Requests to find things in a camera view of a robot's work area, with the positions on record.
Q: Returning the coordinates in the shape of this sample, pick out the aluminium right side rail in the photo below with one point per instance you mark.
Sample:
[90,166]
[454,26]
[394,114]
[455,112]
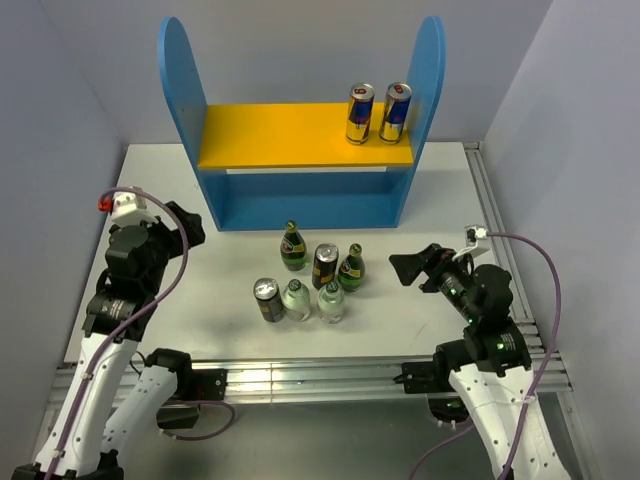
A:
[502,250]

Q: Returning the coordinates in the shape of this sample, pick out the red bull can right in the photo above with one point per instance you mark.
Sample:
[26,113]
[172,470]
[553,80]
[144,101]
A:
[395,111]

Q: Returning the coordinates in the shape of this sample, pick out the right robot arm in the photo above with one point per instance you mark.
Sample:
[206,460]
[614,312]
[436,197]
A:
[490,368]

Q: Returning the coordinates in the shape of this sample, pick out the blue and yellow wooden shelf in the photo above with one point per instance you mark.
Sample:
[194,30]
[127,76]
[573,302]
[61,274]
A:
[261,165]

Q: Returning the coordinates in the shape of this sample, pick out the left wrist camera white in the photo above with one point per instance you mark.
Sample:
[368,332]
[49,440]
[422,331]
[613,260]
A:
[126,209]

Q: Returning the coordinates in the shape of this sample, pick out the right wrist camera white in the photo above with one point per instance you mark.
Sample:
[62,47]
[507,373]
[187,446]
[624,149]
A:
[477,243]

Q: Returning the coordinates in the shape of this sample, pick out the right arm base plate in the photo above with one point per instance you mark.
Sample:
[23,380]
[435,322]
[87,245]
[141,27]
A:
[422,378]

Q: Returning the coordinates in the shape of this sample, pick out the green glass bottle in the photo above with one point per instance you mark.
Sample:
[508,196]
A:
[293,248]
[352,270]

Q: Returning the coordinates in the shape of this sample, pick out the aluminium front rail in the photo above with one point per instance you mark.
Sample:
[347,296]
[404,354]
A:
[304,381]

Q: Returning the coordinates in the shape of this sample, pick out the black can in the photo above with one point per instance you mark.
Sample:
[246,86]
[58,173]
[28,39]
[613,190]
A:
[268,297]
[325,262]

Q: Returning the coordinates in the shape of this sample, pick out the clear water bottle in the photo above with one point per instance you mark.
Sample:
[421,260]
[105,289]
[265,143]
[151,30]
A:
[296,301]
[331,302]

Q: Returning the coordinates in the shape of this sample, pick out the red bull can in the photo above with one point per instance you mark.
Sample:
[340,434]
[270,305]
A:
[395,111]
[360,109]

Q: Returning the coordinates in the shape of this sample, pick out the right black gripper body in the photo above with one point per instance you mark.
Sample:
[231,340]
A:
[448,275]

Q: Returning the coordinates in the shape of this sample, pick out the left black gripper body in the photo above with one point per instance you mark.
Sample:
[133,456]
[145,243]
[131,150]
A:
[168,243]

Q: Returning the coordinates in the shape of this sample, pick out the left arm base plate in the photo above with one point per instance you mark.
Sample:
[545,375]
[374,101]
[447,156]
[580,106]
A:
[207,384]

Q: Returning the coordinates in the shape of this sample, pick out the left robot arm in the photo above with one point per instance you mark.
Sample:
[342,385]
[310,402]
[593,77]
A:
[91,437]

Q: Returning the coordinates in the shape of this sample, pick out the aluminium rail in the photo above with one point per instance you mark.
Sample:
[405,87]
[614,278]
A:
[304,381]
[502,250]

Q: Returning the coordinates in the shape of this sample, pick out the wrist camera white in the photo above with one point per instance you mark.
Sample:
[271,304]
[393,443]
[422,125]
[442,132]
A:
[126,209]
[477,243]

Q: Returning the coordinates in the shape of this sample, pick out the red bull can left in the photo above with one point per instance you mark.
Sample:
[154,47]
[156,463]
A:
[360,109]

